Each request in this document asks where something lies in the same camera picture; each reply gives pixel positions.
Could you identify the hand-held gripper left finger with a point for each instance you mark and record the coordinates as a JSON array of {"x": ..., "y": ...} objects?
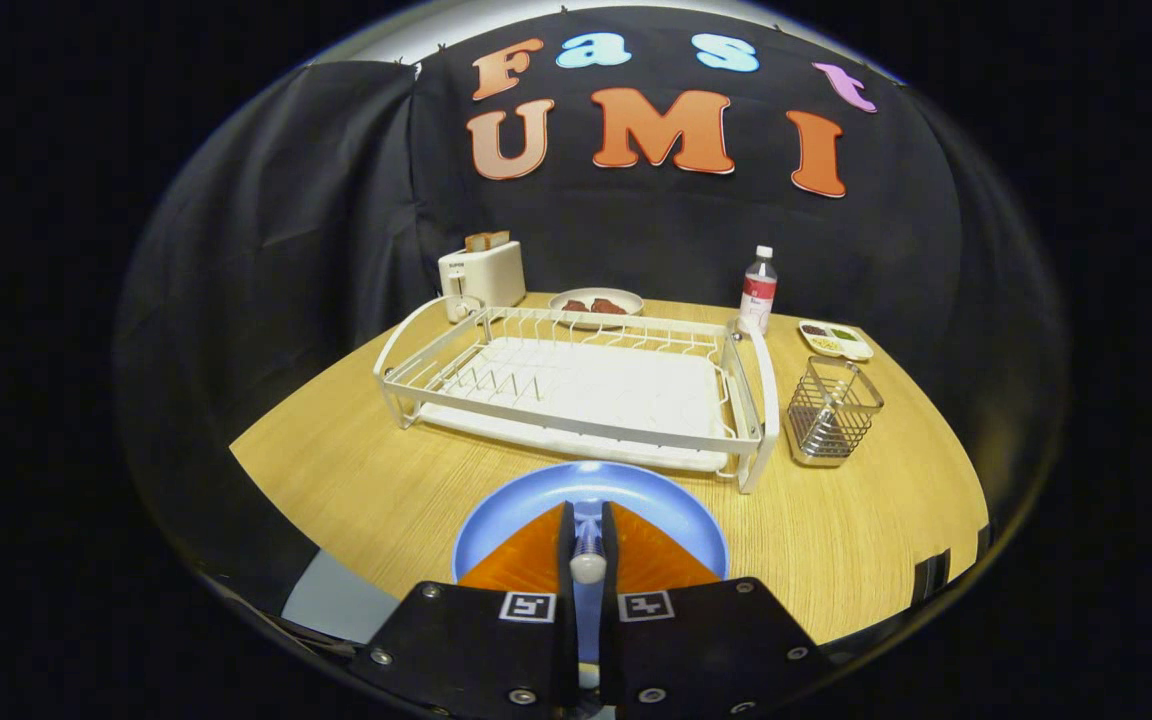
[{"x": 567, "y": 550}]

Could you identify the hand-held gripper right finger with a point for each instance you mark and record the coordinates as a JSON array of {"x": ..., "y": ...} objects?
[{"x": 609, "y": 550}]

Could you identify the metal spoon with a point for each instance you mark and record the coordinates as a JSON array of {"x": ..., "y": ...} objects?
[{"x": 588, "y": 565}]

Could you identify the blue plate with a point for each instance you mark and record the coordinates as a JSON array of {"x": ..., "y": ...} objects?
[{"x": 586, "y": 485}]

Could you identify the white round plate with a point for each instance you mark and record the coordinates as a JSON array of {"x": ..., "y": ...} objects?
[{"x": 626, "y": 296}]

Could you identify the white toaster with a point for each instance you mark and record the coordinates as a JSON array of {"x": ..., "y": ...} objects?
[{"x": 486, "y": 275}]

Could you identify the clear bottle with red label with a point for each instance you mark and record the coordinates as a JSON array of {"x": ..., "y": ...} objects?
[{"x": 758, "y": 295}]

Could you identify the white divided condiment tray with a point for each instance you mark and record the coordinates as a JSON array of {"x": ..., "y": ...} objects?
[{"x": 851, "y": 347}]

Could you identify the brown toast slice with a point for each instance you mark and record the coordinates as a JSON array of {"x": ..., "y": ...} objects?
[
  {"x": 500, "y": 239},
  {"x": 477, "y": 242}
]

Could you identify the black table clamp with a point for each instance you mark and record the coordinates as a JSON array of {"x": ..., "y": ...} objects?
[
  {"x": 931, "y": 577},
  {"x": 984, "y": 542}
]

